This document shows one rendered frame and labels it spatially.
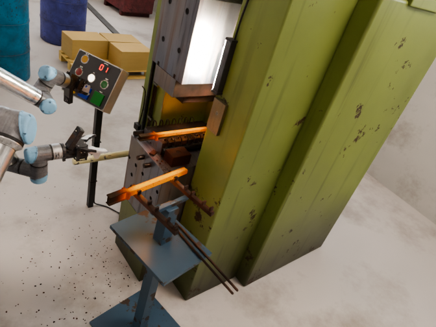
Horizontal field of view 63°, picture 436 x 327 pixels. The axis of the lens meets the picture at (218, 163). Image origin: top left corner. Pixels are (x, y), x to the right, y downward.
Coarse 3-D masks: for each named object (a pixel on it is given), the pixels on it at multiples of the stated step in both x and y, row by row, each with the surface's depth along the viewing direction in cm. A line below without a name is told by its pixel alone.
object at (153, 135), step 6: (156, 132) 200; (162, 132) 201; (168, 132) 203; (174, 132) 205; (180, 132) 207; (186, 132) 210; (138, 138) 193; (144, 138) 194; (150, 138) 197; (156, 138) 197
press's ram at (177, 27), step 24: (168, 0) 169; (192, 0) 156; (216, 0) 157; (240, 0) 175; (168, 24) 172; (192, 24) 158; (216, 24) 164; (168, 48) 176; (192, 48) 164; (216, 48) 172; (168, 72) 179; (192, 72) 172; (216, 72) 181
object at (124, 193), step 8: (184, 168) 174; (160, 176) 163; (168, 176) 165; (144, 184) 155; (152, 184) 158; (112, 192) 144; (120, 192) 146; (128, 192) 148; (112, 200) 144; (120, 200) 147
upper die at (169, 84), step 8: (160, 72) 185; (160, 80) 186; (168, 80) 180; (176, 80) 176; (168, 88) 181; (176, 88) 178; (184, 88) 182; (192, 88) 185; (200, 88) 188; (208, 88) 192; (176, 96) 181; (184, 96) 185; (192, 96) 188
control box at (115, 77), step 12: (96, 60) 216; (72, 72) 220; (84, 72) 218; (96, 72) 216; (108, 72) 213; (120, 72) 211; (96, 84) 215; (108, 84) 213; (120, 84) 216; (108, 96) 212; (108, 108) 216
